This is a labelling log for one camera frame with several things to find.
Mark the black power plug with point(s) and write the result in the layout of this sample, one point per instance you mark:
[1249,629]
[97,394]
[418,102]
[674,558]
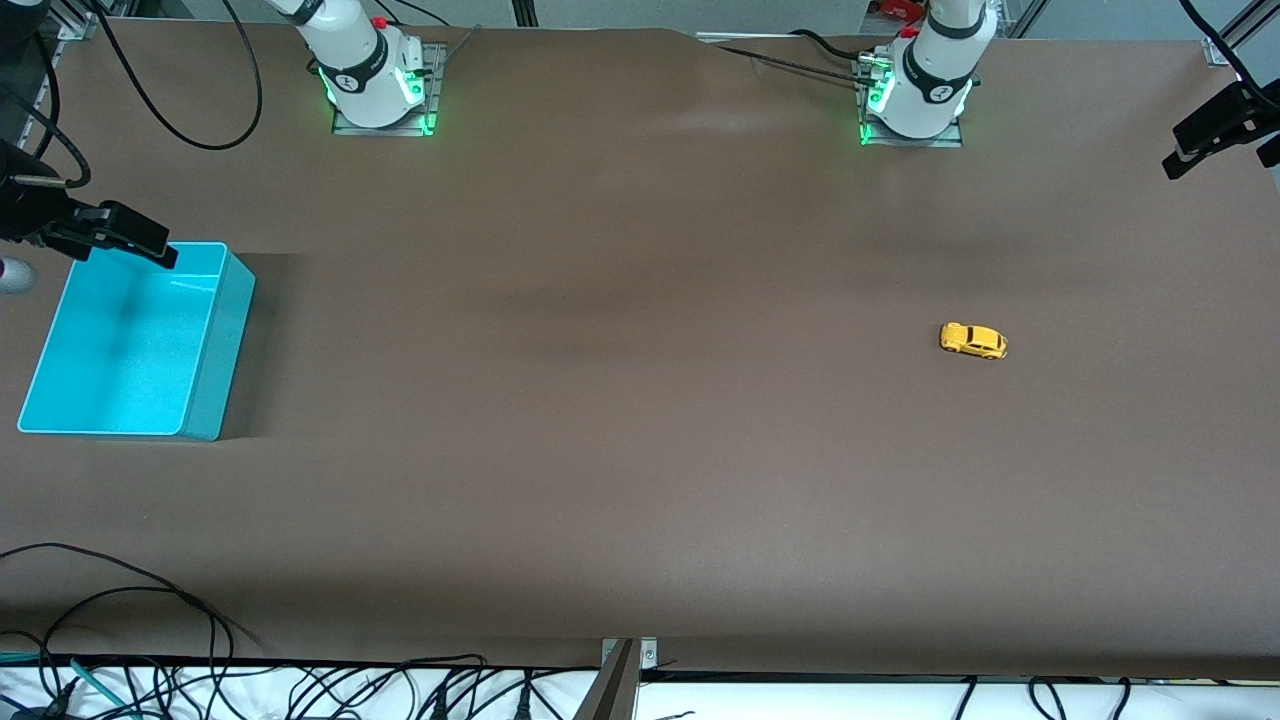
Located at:
[522,705]
[438,708]

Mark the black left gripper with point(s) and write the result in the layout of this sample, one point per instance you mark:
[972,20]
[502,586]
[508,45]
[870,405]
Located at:
[1243,107]

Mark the aluminium frame corner bracket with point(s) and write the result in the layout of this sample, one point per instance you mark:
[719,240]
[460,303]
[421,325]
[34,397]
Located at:
[75,28]

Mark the aluminium frame post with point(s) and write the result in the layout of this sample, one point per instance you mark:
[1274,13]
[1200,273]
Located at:
[525,12]

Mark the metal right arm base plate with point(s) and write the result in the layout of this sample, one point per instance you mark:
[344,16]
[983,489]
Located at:
[437,70]

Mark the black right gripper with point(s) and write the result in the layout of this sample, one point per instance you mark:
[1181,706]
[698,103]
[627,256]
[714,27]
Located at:
[22,212]

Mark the yellow beetle toy car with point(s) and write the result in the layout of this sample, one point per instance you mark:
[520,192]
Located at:
[975,342]

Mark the slanted metal bar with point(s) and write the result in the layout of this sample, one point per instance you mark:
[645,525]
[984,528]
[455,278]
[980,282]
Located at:
[612,690]

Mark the aluminium frame profile with bracket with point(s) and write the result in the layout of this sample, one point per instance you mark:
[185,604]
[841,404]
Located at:
[1218,52]

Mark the turquoise plastic bin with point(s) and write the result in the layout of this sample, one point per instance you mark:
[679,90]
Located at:
[130,370]

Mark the small metal bracket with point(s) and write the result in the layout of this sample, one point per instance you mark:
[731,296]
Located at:
[648,655]

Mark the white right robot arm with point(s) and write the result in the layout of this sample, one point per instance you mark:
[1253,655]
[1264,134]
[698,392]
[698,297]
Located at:
[360,70]

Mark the brown table cover sheet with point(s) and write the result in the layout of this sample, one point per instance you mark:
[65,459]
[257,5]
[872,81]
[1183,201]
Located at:
[640,400]

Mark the red box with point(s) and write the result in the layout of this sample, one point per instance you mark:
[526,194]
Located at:
[895,10]

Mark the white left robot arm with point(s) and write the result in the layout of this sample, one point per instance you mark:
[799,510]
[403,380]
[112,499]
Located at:
[935,80]

